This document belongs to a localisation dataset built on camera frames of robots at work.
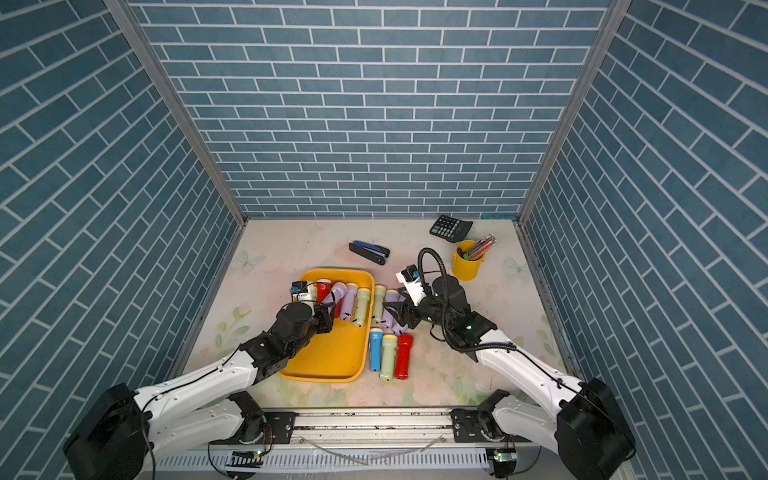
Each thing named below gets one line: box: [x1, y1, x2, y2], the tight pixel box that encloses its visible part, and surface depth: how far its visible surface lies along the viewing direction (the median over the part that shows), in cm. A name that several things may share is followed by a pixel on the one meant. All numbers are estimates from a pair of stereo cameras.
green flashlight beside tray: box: [372, 284, 387, 324], surface depth 95 cm
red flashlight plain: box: [395, 334, 414, 381], surface depth 86 cm
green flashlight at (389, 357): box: [380, 334, 398, 382], surface depth 84 cm
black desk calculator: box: [429, 215, 473, 243], surface depth 118 cm
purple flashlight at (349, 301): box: [342, 282, 358, 322], surface depth 94 cm
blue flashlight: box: [369, 327, 383, 373], surface depth 84 cm
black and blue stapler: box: [348, 240, 391, 266], surface depth 111 cm
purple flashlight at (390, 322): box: [380, 308, 408, 336], surface depth 91 cm
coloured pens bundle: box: [463, 233, 498, 261], surface depth 96 cm
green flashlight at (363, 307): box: [352, 287, 371, 328], surface depth 95 cm
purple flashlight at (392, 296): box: [385, 289, 400, 303], surface depth 98 cm
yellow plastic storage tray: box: [279, 268, 375, 383], surface depth 86 cm
